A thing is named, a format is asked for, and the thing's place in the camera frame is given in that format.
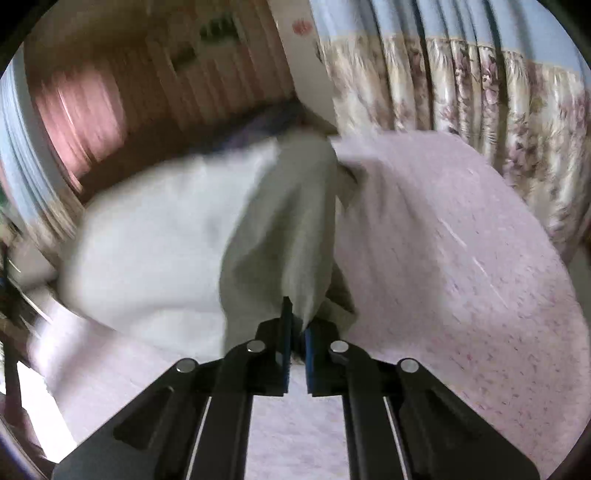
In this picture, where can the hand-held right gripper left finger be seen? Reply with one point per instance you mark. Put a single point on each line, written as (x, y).
(231, 397)

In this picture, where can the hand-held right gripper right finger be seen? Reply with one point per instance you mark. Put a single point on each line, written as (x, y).
(364, 397)

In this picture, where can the grey and white hooded jacket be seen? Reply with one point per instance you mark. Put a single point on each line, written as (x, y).
(184, 240)

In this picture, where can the pink floral sheet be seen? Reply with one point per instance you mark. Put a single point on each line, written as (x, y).
(438, 277)

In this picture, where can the pink window curtain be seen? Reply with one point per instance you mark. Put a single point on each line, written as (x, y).
(78, 124)

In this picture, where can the blue floral curtain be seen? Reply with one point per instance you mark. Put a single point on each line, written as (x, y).
(461, 87)
(27, 152)

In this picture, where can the white wardrobe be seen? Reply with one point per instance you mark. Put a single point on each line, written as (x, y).
(304, 69)

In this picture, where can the round red wardrobe sticker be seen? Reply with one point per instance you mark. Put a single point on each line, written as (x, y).
(301, 27)

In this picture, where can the framed wall picture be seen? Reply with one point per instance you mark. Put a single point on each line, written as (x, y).
(207, 39)

